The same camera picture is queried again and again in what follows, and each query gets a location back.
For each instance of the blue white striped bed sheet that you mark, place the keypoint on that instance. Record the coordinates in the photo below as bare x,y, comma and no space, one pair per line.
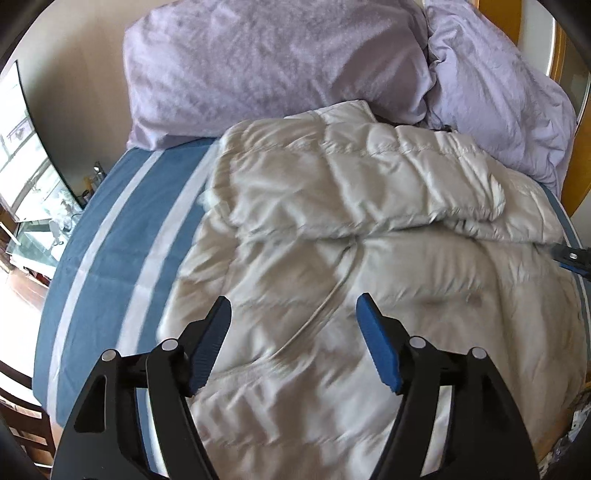
115,240

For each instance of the window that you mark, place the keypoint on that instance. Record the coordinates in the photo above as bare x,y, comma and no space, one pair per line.
27,152

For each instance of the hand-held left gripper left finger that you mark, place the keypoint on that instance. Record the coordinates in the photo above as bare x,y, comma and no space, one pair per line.
213,337

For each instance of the glass table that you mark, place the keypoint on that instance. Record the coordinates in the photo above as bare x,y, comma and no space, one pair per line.
39,240

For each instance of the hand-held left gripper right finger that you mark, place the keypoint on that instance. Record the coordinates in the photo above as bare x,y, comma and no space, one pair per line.
376,339

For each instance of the wooden headboard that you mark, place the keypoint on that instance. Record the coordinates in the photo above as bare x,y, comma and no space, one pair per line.
575,152

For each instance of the dark wooden chair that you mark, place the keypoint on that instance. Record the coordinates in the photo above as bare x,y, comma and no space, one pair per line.
23,410

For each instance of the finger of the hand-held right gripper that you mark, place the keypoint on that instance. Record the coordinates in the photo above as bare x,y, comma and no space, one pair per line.
576,259

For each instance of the lavender pillow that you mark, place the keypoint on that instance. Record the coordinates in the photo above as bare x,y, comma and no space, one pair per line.
498,92
277,64

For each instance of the cream down jacket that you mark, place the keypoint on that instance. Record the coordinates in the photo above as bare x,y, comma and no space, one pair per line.
369,198

